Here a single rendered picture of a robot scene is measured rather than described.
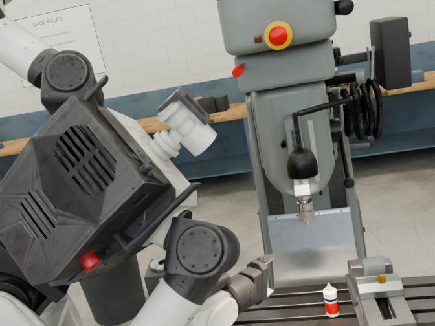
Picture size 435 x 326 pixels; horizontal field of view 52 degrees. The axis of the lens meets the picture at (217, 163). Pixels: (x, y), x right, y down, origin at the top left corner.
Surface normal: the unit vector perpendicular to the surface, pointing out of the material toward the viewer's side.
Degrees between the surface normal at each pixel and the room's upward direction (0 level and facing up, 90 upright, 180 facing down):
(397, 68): 90
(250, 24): 90
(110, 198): 65
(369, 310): 0
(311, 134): 90
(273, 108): 90
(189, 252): 60
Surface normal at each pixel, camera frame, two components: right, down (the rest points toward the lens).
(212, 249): -0.20, -0.19
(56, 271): -0.43, 0.08
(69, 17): -0.15, 0.32
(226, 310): 0.76, -0.07
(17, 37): 0.22, -0.43
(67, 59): 0.08, -0.23
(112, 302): 0.19, 0.32
